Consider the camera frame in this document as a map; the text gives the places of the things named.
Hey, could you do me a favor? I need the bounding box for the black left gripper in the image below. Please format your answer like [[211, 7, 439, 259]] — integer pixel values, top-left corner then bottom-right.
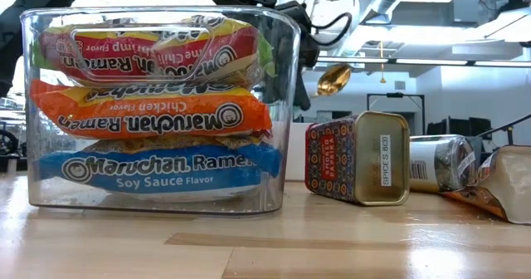
[[273, 0, 312, 111]]

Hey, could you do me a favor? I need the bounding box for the orange chicken ramen packet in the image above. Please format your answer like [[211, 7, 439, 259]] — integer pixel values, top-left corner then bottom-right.
[[29, 78, 274, 141]]

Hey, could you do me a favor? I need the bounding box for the black door frame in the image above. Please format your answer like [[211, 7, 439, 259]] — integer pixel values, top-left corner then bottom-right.
[[366, 91, 426, 135]]

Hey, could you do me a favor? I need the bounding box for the lime chili shrimp ramen packet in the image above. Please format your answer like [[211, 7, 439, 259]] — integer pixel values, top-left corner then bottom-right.
[[32, 15, 277, 90]]

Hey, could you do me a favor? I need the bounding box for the blue soy sauce ramen packet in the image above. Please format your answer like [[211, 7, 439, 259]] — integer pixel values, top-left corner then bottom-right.
[[37, 135, 284, 201]]

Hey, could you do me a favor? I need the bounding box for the brown spice pouch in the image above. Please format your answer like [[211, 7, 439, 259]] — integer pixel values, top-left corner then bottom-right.
[[441, 144, 531, 226]]

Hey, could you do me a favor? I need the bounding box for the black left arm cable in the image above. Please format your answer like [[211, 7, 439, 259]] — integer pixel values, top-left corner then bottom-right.
[[309, 12, 353, 48]]

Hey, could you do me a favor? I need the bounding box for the gold-lid spice jar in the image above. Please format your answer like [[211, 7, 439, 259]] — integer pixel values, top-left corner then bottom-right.
[[408, 134, 479, 194]]

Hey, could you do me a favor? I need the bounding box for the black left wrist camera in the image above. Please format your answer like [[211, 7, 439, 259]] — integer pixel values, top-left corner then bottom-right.
[[299, 33, 321, 69]]

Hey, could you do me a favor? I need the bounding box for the gold spoon green handle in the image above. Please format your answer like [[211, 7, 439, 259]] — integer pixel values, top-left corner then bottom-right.
[[316, 63, 354, 98]]

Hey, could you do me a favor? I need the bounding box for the red smoked paprika tin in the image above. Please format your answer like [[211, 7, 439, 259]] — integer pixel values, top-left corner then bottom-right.
[[304, 110, 412, 208]]

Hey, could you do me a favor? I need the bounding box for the dark monitor row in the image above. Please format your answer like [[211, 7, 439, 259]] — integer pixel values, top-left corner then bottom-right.
[[426, 115, 494, 138]]

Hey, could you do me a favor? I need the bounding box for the clear plastic bin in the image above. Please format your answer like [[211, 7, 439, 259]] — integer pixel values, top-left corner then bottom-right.
[[19, 5, 302, 218]]

